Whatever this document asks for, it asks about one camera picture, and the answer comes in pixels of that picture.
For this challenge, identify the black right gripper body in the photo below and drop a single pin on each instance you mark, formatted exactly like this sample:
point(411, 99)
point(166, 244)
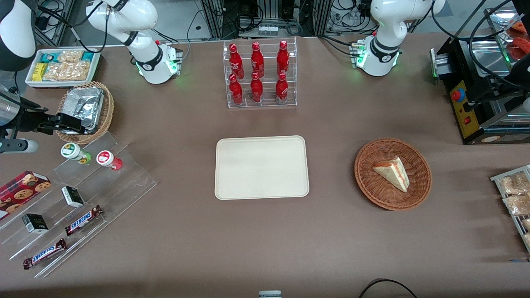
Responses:
point(30, 120)

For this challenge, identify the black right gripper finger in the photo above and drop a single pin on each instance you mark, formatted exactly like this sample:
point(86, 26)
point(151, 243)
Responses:
point(70, 121)
point(68, 130)

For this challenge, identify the green lid gum bottle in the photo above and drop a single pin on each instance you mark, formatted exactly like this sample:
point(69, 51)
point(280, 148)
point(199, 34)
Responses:
point(71, 151)

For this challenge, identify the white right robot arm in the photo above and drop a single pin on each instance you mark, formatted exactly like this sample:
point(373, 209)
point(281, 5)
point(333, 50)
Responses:
point(153, 62)

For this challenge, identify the red lid gum bottle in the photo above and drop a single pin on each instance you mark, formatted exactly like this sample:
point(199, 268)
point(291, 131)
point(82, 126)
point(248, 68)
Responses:
point(105, 158)

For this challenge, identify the cream plastic tray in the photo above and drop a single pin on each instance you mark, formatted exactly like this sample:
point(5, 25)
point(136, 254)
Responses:
point(261, 167)

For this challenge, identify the tray of packaged snacks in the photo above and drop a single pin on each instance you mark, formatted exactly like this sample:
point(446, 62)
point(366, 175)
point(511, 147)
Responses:
point(499, 179)

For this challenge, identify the aluminium foil container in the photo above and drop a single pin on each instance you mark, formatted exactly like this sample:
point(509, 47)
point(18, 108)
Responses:
point(85, 103)

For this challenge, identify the light wicker basket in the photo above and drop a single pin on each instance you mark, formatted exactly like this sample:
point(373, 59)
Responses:
point(108, 107)

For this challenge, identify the yellow snack pack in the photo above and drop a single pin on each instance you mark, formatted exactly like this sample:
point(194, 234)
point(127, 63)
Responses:
point(39, 72)

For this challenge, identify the clear cracker bag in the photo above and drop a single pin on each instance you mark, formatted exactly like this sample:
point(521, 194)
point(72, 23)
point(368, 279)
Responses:
point(70, 56)
point(68, 71)

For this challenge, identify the white rectangular snack bin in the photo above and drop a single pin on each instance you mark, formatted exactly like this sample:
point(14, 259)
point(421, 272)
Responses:
point(96, 66)

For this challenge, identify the teal snack pack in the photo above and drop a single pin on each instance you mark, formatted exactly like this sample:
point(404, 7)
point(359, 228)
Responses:
point(49, 58)
point(87, 56)

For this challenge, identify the small black carton box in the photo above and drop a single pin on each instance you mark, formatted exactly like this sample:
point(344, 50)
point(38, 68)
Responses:
point(35, 223)
point(73, 197)

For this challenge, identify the red plaid cookie box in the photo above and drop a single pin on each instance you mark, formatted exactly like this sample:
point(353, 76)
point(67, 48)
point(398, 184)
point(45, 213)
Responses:
point(20, 192)

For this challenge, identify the clear acrylic stepped stand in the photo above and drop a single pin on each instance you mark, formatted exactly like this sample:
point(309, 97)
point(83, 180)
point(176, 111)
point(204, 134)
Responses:
point(124, 182)

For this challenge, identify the snickers chocolate bar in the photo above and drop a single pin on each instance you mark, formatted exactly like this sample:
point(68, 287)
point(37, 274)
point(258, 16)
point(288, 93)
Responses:
point(44, 253)
point(83, 220)

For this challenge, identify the red cola bottle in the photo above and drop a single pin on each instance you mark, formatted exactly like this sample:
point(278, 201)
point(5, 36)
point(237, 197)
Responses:
point(236, 64)
point(281, 90)
point(236, 92)
point(283, 60)
point(256, 90)
point(257, 62)

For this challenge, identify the clear acrylic bottle rack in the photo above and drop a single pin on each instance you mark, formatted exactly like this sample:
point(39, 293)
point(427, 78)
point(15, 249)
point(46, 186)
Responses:
point(269, 104)

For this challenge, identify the white power strip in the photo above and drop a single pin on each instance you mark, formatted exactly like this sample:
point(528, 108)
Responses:
point(268, 30)

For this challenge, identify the grey box edge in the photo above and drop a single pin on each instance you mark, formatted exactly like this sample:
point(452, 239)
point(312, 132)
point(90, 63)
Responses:
point(270, 294)

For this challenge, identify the round brown wicker basket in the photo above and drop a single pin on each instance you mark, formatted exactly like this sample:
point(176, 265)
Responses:
point(372, 188)

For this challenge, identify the triangular sandwich wedge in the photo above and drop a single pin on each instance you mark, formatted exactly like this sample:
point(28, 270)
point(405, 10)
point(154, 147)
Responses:
point(393, 174)

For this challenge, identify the black machine yellow panel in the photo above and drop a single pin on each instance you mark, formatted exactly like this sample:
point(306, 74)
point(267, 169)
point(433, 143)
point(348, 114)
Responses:
point(466, 111)

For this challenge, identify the clear nut snack bag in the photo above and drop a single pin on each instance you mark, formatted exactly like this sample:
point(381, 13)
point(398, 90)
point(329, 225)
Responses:
point(517, 205)
point(513, 184)

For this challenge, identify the red food packet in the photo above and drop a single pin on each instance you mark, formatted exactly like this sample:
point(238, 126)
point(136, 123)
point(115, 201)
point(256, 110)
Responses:
point(521, 47)

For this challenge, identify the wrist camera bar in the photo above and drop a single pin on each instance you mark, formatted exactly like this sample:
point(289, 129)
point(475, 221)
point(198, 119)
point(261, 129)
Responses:
point(25, 146)

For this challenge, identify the aluminium frame rail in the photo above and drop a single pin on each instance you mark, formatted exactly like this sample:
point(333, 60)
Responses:
point(58, 20)

